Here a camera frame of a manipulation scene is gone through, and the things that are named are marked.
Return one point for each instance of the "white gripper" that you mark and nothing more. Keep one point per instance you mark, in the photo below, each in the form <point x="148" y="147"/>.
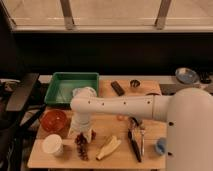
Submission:
<point x="81" y="126"/>

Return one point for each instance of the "dark red grape bunch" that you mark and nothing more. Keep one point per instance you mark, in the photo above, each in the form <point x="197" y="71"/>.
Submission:
<point x="82" y="145"/>

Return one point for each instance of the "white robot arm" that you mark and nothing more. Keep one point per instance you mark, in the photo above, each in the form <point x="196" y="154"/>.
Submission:
<point x="188" y="115"/>

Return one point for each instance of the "orange translucent bowl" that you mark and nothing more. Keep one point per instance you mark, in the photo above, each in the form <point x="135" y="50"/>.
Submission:
<point x="53" y="121"/>

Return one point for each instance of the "white paper cup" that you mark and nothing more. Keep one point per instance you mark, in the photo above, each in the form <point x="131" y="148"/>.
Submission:
<point x="53" y="145"/>

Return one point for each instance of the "grey cloth in tray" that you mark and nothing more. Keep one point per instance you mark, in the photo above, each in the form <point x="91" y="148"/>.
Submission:
<point x="76" y="91"/>

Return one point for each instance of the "green plastic tray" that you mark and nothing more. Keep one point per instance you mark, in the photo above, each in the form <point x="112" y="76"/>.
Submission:
<point x="62" y="84"/>

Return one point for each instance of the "yellow banana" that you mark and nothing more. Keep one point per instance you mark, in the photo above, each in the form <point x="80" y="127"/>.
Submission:
<point x="109" y="147"/>

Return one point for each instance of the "orange carrot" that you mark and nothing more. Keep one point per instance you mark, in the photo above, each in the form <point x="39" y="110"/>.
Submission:
<point x="120" y="117"/>

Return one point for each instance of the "wooden cutting board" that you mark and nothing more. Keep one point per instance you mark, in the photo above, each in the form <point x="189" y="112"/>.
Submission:
<point x="105" y="124"/>

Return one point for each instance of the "dark brown chocolate bar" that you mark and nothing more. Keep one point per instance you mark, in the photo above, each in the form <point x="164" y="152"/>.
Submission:
<point x="117" y="88"/>

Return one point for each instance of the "black office chair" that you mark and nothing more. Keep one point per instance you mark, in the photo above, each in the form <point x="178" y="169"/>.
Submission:
<point x="12" y="132"/>

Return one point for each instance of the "small metal cup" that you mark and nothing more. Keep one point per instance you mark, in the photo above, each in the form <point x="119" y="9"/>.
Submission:
<point x="134" y="83"/>

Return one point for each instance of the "blue cup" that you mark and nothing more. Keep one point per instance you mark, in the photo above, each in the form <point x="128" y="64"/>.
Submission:
<point x="160" y="146"/>

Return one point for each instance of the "grey metal plate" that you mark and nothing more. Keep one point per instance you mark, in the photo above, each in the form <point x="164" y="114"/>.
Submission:
<point x="186" y="75"/>

